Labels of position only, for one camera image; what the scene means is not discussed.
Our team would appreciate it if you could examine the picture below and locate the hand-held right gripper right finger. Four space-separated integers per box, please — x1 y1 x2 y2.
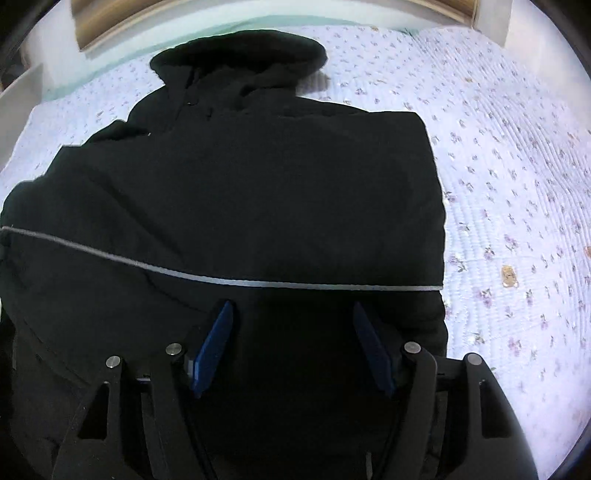
353 301 540 480

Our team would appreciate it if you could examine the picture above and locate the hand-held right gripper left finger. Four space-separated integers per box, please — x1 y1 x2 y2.
52 300 234 480

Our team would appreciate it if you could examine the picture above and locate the floral quilted bed cover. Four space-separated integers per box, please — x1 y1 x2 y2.
0 23 591 478

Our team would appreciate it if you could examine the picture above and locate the wooden bed headboard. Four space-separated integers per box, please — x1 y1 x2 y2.
74 0 481 52

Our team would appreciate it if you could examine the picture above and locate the black hooded jacket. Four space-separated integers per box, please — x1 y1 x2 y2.
0 30 450 480

